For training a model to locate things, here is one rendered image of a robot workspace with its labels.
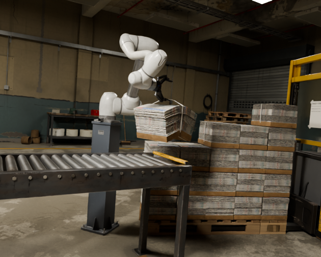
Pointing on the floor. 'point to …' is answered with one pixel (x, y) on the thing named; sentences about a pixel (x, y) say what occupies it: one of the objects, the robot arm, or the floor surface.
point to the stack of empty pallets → (226, 117)
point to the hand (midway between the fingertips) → (168, 90)
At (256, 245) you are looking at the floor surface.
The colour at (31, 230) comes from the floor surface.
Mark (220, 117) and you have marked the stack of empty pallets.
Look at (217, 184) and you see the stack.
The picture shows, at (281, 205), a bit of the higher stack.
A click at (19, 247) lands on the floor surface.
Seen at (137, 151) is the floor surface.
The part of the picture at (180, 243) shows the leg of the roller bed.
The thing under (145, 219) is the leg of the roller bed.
